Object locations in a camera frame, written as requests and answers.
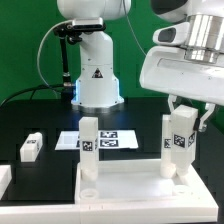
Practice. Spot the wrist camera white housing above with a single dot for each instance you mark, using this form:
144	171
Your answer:
174	35

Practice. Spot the camera on black stand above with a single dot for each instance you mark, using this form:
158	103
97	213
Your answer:
70	32

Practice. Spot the tag marker sheet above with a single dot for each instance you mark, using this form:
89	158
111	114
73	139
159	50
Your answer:
108	139

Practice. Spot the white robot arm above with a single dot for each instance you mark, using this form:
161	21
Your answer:
97	85

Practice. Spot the white desk top tray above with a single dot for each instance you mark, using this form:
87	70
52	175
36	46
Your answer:
130	180

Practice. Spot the white block left edge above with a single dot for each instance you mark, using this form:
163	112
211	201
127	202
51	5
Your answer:
5	178

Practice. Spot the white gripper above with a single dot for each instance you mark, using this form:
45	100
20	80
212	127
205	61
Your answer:
165	70

